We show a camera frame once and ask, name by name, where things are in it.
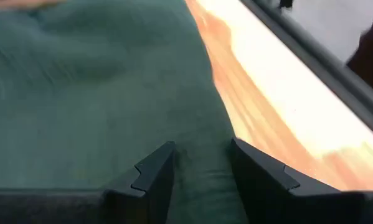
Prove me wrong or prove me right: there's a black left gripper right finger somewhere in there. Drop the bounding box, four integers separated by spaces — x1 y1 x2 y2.
229 138 373 224

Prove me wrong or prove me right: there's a dark green sweatshirt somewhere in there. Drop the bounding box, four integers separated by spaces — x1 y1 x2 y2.
0 0 251 224

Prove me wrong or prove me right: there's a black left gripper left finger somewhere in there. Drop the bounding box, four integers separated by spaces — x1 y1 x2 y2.
0 141 176 224

